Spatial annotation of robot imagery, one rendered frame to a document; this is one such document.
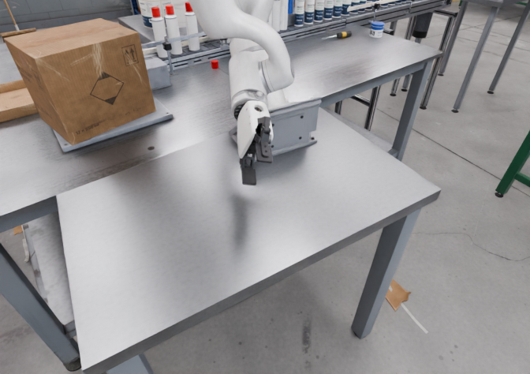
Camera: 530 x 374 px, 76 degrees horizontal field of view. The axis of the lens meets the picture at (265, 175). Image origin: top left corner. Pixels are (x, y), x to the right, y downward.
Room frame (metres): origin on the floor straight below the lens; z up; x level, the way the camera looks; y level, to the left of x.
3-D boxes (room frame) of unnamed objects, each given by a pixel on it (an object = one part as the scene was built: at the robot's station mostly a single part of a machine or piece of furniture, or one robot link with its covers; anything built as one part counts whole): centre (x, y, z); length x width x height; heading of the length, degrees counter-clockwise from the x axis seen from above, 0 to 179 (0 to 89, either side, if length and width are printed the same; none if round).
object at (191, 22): (1.62, 0.33, 0.98); 0.05 x 0.05 x 0.20
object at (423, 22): (2.96, -1.29, 0.71); 0.15 x 0.12 x 0.34; 36
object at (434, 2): (2.55, -0.93, 0.47); 1.17 x 0.38 x 0.94; 126
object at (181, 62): (1.72, 0.21, 0.85); 1.65 x 0.11 x 0.05; 126
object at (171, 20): (1.57, 0.41, 0.98); 0.05 x 0.05 x 0.20
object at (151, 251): (0.84, 0.14, 0.81); 0.90 x 0.90 x 0.04; 30
